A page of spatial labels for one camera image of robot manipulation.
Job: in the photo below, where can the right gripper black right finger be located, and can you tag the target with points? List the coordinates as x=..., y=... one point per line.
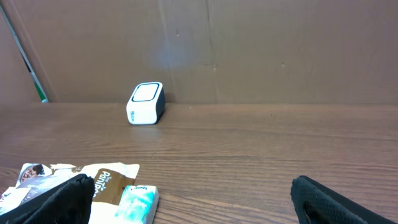
x=316, y=204

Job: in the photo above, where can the green white pole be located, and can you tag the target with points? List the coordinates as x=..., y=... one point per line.
x=41, y=92

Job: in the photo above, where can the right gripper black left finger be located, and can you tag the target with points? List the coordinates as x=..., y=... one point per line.
x=68, y=202

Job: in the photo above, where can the white barcode scanner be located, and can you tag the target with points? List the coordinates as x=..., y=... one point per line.
x=146, y=104

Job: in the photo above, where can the small teal tissue pack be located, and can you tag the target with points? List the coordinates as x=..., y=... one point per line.
x=138, y=205

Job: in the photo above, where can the beige brown snack pouch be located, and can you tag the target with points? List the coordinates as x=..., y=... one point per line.
x=110, y=181

